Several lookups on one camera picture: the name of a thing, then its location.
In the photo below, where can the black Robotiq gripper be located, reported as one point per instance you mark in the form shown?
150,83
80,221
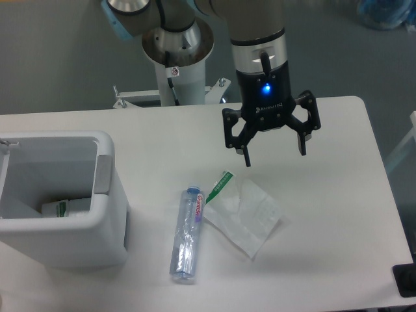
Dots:
267,103

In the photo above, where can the clear crushed plastic bottle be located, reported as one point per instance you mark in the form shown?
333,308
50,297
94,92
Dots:
185,249

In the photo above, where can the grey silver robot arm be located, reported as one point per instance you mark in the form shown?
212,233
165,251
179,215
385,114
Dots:
255,28

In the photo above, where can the white open trash can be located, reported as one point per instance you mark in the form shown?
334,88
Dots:
39,167

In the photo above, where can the blue plastic bag on floor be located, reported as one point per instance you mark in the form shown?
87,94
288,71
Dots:
387,15

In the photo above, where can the black device at table edge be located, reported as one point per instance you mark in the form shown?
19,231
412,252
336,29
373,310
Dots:
405,279

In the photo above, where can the white green package in bin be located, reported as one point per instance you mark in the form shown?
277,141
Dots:
66,208

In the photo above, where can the white metal base frame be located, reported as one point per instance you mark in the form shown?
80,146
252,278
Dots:
215,94

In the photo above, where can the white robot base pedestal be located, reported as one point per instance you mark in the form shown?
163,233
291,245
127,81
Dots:
179,58

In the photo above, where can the white frame at right edge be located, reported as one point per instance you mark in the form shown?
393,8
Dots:
402,149

